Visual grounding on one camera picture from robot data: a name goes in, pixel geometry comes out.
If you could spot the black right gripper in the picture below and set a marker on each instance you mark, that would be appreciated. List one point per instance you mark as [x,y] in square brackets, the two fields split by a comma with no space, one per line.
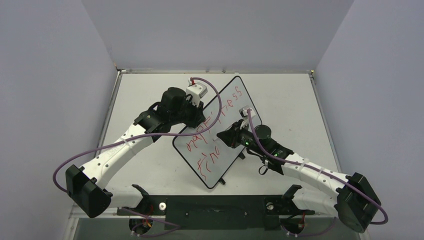
[234,136]

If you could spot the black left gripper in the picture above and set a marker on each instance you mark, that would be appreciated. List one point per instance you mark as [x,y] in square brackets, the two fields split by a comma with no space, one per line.
[198,117]

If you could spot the white whiteboard with black frame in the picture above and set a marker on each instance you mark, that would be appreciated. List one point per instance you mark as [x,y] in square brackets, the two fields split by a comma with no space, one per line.
[201,149]

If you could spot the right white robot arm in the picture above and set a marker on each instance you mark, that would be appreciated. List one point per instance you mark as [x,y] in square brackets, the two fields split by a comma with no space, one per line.
[350,198]

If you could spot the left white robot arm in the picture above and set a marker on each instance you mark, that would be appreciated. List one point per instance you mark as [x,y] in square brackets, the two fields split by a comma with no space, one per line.
[88,185]

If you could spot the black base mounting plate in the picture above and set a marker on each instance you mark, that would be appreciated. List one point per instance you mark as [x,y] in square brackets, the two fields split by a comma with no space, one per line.
[218,212]

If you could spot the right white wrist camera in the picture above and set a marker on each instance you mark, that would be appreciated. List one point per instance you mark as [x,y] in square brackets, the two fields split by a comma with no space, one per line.
[246,113]

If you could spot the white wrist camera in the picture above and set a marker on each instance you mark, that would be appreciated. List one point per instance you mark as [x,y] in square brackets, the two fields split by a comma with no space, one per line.
[246,113]
[196,92]

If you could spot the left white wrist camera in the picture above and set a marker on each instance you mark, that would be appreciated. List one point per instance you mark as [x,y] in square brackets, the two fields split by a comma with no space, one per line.
[196,92]

